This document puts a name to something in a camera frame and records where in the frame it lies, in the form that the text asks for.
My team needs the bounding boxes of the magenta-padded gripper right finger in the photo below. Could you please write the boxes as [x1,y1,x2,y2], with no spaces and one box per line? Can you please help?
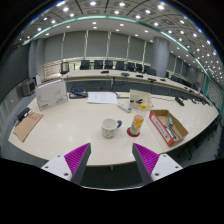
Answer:
[131,142,184,186]

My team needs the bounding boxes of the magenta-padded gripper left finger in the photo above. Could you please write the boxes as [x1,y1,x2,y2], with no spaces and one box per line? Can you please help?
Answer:
[40,142,92,186]

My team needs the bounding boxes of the yellow-capped orange drink bottle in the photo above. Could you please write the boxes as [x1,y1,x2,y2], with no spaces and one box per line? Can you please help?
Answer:
[128,102,148,137]

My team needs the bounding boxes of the red-sided open cardboard box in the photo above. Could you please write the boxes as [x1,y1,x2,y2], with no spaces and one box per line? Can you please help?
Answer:
[148,109,190,148]

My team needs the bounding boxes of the flat round red coaster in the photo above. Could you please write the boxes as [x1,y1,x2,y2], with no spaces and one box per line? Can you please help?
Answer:
[125,126,141,138]

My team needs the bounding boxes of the brown envelope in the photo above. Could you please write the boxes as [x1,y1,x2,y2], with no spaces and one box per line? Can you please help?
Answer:
[12,110,45,143]

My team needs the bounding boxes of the white remote control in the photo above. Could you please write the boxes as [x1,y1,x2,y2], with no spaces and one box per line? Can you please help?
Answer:
[116,101,133,114]

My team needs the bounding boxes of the beige open box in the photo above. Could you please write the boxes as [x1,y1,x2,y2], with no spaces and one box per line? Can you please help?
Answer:
[128,88,153,111]

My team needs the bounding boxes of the black desk device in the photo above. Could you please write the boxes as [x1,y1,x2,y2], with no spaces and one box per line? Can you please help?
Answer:
[68,86,89,100]

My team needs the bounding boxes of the white cardboard box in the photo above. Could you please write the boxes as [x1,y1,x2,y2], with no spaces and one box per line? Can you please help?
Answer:
[34,78,69,112]

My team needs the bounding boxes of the white paper sheet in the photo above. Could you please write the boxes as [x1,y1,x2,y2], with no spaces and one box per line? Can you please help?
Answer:
[86,91,119,106]

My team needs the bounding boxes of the black office chairs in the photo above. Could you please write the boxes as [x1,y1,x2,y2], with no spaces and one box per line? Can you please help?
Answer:
[78,58,158,76]

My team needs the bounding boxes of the ceiling lights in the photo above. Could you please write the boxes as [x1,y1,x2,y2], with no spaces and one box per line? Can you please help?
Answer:
[23,0,224,88]

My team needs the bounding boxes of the white mug with blue handle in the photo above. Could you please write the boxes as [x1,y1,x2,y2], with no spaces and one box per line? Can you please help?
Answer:
[100,117,123,140]

